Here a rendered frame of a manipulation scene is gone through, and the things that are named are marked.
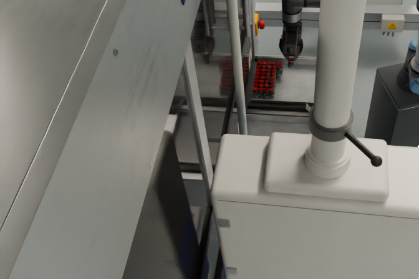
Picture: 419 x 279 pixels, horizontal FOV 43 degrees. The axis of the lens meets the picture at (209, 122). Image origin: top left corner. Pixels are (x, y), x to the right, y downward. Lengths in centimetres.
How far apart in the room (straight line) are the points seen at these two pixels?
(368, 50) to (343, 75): 288
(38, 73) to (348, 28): 47
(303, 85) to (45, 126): 178
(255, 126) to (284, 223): 96
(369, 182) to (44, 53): 72
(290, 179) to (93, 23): 59
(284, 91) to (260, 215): 112
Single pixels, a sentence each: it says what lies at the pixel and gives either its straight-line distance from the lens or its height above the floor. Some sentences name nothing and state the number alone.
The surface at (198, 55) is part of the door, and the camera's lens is 129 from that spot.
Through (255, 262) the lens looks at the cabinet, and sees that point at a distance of 145.
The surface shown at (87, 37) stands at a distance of 73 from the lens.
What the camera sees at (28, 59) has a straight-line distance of 73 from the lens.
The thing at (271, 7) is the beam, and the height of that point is 55.
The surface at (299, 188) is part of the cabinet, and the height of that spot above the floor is 158.
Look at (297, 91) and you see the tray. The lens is 229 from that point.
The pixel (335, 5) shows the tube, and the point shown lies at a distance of 85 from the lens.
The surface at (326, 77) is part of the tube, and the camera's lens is 96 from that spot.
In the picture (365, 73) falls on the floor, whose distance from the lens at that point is 366.
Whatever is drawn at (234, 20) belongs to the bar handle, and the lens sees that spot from 133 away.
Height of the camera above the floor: 254
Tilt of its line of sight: 49 degrees down
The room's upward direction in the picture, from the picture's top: 9 degrees counter-clockwise
